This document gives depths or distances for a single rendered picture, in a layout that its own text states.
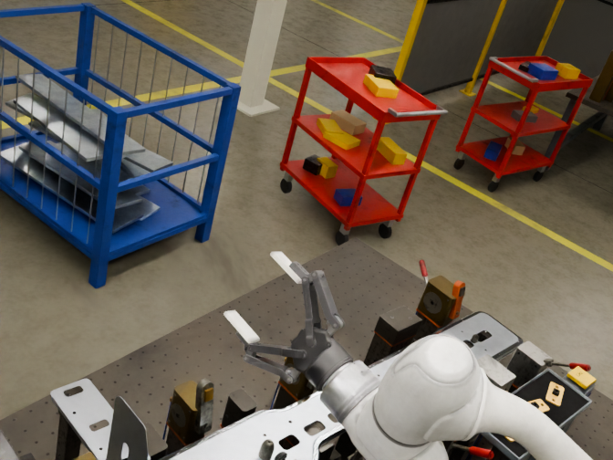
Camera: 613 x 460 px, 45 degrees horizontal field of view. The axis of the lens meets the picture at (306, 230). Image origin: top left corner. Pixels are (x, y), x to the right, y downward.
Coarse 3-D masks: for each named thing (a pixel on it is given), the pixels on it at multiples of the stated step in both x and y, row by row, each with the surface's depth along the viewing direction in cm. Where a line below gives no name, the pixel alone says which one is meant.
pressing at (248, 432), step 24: (480, 312) 245; (456, 336) 230; (504, 336) 236; (384, 360) 212; (288, 408) 186; (312, 408) 188; (216, 432) 174; (240, 432) 176; (264, 432) 177; (288, 432) 179; (336, 432) 183; (168, 456) 165; (192, 456) 166; (216, 456) 168; (240, 456) 169; (288, 456) 173; (312, 456) 175
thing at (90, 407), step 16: (80, 384) 176; (64, 400) 170; (80, 400) 172; (96, 400) 173; (64, 416) 168; (80, 416) 168; (96, 416) 169; (112, 416) 170; (80, 432) 164; (96, 432) 165; (96, 448) 161; (128, 448) 164
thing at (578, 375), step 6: (570, 372) 201; (576, 372) 201; (582, 372) 202; (570, 378) 200; (576, 378) 199; (582, 378) 200; (588, 378) 201; (594, 378) 201; (582, 384) 198; (588, 384) 198
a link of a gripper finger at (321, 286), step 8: (312, 272) 116; (320, 280) 116; (320, 288) 116; (328, 288) 117; (320, 296) 116; (328, 296) 116; (328, 304) 115; (328, 312) 115; (336, 312) 116; (328, 320) 115; (336, 320) 114; (336, 328) 114
